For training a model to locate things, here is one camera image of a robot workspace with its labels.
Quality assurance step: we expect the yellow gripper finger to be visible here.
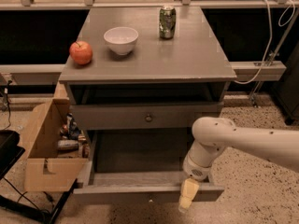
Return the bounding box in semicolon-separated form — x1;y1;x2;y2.
178;178;200;213

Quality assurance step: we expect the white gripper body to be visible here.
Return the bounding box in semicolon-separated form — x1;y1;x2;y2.
183;153;212;181

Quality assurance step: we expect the grey drawer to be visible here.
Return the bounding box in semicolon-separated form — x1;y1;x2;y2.
70;102;224;130
72;128;225;204

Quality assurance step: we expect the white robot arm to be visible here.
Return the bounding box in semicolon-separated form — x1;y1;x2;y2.
178;117;299;213

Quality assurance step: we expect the grey drawer cabinet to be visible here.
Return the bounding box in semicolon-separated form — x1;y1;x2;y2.
58;6;237;135

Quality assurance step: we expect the grey top drawer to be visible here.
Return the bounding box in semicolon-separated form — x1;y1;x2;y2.
70;102;224;130

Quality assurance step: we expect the dark bottle in box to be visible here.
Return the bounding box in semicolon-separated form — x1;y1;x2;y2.
66;113;81;140

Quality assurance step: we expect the can in box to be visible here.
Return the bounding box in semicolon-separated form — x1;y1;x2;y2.
57;140;78;150

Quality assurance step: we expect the cardboard box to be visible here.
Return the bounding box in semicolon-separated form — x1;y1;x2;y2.
21;98;87;192

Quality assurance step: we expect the white bowl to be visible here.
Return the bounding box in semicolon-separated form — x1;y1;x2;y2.
104;27;138;55

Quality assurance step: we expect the green soda can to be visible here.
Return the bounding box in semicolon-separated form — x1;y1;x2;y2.
159;5;177;39

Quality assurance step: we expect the red apple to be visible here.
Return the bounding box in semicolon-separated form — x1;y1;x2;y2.
69;41;93;65

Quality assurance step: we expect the black stand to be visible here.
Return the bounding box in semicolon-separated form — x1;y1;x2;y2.
0;130;74;224

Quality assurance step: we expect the white cable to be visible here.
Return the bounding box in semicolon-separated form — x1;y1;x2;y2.
233;0;295;85

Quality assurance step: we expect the black floor cable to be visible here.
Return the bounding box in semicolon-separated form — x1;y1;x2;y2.
2;79;13;131

